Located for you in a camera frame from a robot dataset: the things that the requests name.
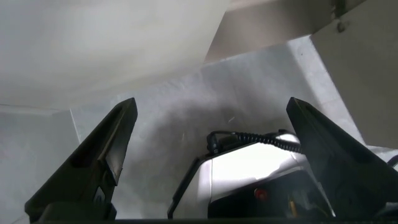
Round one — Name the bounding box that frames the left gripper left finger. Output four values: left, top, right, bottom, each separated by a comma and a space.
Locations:
24, 97, 139, 223

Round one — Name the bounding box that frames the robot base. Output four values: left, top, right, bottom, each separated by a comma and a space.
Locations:
167, 133, 398, 220

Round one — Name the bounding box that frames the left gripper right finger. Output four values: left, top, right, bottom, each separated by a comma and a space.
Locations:
285, 96, 398, 220

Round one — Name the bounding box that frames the black cable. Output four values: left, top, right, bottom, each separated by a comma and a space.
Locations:
206, 129, 304, 156

